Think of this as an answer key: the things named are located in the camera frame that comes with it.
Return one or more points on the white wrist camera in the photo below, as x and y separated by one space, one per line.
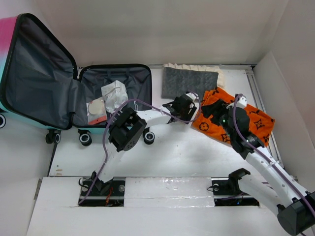
193 97
240 100

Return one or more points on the white drawstring bag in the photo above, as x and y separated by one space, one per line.
114 95

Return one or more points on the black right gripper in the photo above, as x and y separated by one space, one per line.
218 107

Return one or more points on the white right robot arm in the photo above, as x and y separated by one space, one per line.
292 204

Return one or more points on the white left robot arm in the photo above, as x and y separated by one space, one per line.
129 123

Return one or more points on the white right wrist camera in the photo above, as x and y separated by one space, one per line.
240 100

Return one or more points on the orange monogram towel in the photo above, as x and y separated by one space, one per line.
260 123

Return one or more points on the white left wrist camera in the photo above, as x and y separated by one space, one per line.
193 97

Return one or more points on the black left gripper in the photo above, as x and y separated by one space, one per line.
189 111

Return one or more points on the aluminium side rail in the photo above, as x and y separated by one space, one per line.
272 146

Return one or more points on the powder puff plastic packet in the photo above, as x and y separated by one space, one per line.
96 111

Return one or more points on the grey quilted cream-frilled cloth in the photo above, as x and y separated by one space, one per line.
179 78

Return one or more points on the pink teal kids suitcase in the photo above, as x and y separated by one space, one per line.
41 84

